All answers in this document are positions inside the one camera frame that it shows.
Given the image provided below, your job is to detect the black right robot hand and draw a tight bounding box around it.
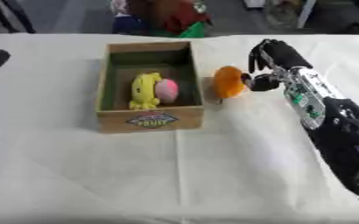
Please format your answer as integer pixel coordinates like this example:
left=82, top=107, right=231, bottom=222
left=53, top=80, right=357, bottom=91
left=239, top=38, right=314, bottom=93

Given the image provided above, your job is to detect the orange toy fruit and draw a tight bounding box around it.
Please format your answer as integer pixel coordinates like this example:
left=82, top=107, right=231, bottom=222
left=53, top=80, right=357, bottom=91
left=211, top=66, right=247, bottom=99

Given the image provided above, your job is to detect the tan cardboard box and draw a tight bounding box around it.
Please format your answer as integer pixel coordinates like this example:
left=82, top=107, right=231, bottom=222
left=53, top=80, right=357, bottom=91
left=95, top=40, right=206, bottom=134

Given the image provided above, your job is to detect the black tripod leg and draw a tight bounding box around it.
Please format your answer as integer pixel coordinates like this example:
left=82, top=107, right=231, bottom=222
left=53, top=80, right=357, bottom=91
left=0, top=0, right=39, bottom=34

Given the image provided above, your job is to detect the pink toy ball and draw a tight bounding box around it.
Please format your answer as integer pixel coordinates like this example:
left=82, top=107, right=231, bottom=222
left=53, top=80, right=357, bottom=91
left=153, top=78, right=181, bottom=104

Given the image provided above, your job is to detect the pile of colourful soft toys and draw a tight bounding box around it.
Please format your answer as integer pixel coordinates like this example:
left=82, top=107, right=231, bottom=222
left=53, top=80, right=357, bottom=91
left=109, top=0, right=214, bottom=39

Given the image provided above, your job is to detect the yellow soft toy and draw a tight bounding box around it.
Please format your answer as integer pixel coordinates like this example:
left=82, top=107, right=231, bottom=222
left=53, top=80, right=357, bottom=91
left=127, top=72, right=163, bottom=111

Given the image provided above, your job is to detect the white post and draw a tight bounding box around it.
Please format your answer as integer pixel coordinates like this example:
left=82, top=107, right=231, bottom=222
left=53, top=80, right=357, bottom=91
left=296, top=0, right=320, bottom=29

